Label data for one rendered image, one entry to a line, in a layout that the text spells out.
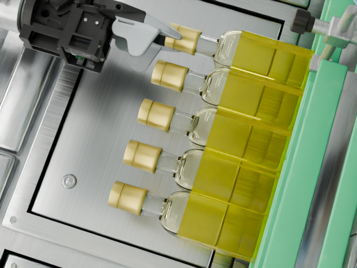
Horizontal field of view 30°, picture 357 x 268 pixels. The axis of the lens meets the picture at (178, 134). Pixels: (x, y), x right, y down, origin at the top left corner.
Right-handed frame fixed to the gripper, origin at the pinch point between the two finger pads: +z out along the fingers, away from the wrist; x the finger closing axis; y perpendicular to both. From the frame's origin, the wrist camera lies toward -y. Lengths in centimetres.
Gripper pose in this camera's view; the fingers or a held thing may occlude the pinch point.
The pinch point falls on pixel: (173, 36)
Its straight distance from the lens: 92.8
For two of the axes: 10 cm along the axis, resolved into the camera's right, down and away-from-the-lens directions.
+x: 0.0, -2.6, -9.6
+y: -3.0, 9.2, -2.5
